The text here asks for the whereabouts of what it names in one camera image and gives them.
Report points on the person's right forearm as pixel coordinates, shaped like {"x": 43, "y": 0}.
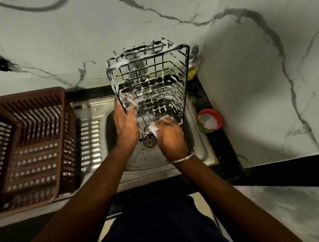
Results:
{"x": 236, "y": 199}

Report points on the person's left forearm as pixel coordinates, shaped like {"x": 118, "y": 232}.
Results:
{"x": 82, "y": 197}

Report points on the black wire rack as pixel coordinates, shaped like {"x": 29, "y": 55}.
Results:
{"x": 154, "y": 74}

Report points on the person's left hand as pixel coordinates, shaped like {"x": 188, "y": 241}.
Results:
{"x": 127, "y": 127}

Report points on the brown plastic dish basket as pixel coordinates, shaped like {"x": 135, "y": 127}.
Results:
{"x": 32, "y": 144}

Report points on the orange round container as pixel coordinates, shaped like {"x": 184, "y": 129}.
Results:
{"x": 209, "y": 121}

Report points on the person's right hand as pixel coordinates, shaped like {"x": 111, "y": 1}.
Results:
{"x": 172, "y": 140}

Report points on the clear dish soap bottle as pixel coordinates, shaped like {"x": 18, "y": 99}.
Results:
{"x": 193, "y": 67}

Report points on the stainless steel sink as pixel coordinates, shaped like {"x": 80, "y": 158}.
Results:
{"x": 94, "y": 129}

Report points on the person's dark clothing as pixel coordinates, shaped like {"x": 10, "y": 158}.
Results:
{"x": 164, "y": 222}

